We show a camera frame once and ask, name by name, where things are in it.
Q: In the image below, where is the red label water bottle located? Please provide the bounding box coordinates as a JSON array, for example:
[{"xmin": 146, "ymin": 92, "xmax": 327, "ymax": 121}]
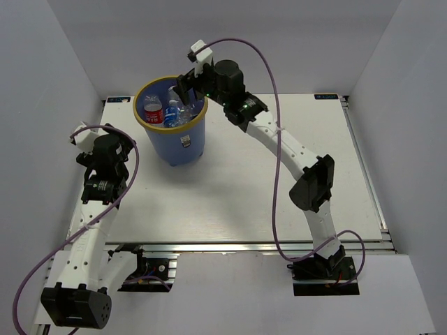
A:
[{"xmin": 143, "ymin": 94, "xmax": 164, "ymax": 126}]

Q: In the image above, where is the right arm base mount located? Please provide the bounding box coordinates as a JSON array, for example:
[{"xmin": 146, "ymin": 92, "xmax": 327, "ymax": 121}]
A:
[{"xmin": 287, "ymin": 257, "xmax": 360, "ymax": 297}]

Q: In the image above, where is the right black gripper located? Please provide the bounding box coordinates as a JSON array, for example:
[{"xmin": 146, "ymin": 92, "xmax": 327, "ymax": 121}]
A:
[{"xmin": 174, "ymin": 61, "xmax": 230, "ymax": 107}]

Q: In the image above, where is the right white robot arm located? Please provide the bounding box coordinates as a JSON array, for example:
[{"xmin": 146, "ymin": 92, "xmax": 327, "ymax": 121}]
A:
[{"xmin": 174, "ymin": 60, "xmax": 345, "ymax": 278}]

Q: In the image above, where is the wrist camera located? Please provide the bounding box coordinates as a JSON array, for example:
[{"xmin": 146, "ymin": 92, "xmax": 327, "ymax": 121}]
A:
[
  {"xmin": 69, "ymin": 128, "xmax": 100, "ymax": 154},
  {"xmin": 187, "ymin": 40, "xmax": 213, "ymax": 77}
]

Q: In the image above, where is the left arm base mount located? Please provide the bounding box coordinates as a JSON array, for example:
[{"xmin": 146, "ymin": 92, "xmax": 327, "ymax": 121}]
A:
[{"xmin": 108, "ymin": 244, "xmax": 177, "ymax": 292}]

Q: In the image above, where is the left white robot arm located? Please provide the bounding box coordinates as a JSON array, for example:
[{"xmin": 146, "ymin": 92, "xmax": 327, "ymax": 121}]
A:
[{"xmin": 41, "ymin": 124, "xmax": 148, "ymax": 329}]

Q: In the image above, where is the blue label water bottle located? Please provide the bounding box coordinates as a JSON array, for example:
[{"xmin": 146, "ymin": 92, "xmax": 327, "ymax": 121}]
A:
[{"xmin": 163, "ymin": 98, "xmax": 180, "ymax": 128}]

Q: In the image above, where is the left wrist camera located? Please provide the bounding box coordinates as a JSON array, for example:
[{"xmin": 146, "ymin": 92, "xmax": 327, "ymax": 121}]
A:
[{"xmin": 69, "ymin": 128, "xmax": 100, "ymax": 154}]

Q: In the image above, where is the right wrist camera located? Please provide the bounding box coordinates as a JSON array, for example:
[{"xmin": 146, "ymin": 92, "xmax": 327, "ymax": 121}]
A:
[{"xmin": 187, "ymin": 40, "xmax": 213, "ymax": 77}]

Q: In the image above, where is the blue cap Pepsi bottle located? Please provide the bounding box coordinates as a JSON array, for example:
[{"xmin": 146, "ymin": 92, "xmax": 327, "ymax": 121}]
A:
[{"xmin": 177, "ymin": 104, "xmax": 201, "ymax": 125}]

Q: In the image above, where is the clear jar with grey lid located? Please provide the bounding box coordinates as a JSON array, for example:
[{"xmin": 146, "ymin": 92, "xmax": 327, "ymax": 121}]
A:
[{"xmin": 168, "ymin": 86, "xmax": 181, "ymax": 103}]

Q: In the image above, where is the blue bin with yellow rim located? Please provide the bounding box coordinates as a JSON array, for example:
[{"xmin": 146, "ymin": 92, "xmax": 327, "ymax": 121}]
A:
[{"xmin": 133, "ymin": 76, "xmax": 208, "ymax": 166}]

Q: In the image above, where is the aluminium table rail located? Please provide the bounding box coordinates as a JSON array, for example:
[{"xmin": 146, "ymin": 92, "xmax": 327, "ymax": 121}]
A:
[{"xmin": 62, "ymin": 240, "xmax": 395, "ymax": 254}]

